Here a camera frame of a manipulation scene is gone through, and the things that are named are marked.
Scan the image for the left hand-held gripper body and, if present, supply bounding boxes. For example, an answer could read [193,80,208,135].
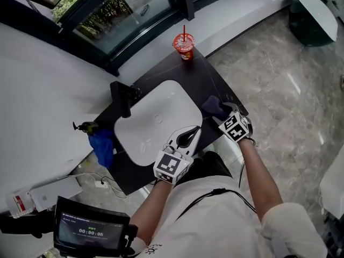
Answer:
[153,149,195,186]

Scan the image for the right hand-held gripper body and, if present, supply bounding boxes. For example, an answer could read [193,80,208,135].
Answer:
[218,111,254,143]

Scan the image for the dark grey rag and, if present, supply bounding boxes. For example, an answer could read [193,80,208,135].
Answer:
[200,95,231,121]

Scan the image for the black faucet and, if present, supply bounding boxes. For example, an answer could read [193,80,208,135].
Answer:
[110,81,142,119]

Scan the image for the person's right forearm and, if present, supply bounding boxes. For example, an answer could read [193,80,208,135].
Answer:
[238,137,284,221]

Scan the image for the person's left forearm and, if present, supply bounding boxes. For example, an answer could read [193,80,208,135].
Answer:
[130,180,174,246]

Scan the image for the person's black trousers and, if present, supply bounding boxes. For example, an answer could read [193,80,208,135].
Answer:
[174,150,233,188]

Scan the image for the white sink basin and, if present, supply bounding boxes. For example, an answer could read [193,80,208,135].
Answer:
[114,80,204,167]

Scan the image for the dark vanity cabinet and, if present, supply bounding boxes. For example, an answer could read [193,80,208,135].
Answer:
[94,47,249,197]

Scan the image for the crumpled blue fabric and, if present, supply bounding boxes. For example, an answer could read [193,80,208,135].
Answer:
[88,128,115,170]

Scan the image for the red drink cup with straw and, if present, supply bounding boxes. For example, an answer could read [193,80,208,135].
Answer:
[172,25,196,61]

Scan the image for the person's white shirt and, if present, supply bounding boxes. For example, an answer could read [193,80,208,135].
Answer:
[134,175,329,258]

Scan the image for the green soap pump bottle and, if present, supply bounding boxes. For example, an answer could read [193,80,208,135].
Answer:
[72,120,100,134]

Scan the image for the black monitor screen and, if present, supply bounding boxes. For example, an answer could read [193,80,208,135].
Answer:
[53,196,139,258]

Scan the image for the white box appliance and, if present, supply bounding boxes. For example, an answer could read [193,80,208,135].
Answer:
[28,176,84,213]

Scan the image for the clear bag with red label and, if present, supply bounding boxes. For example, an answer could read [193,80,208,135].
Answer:
[5,188,36,220]

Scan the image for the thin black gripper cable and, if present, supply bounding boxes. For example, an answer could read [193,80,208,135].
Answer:
[238,137,256,189]

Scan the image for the black chest strap cable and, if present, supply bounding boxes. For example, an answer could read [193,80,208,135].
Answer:
[175,188,257,221]

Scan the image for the white floor cable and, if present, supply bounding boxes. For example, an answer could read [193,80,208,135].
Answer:
[58,171,128,200]

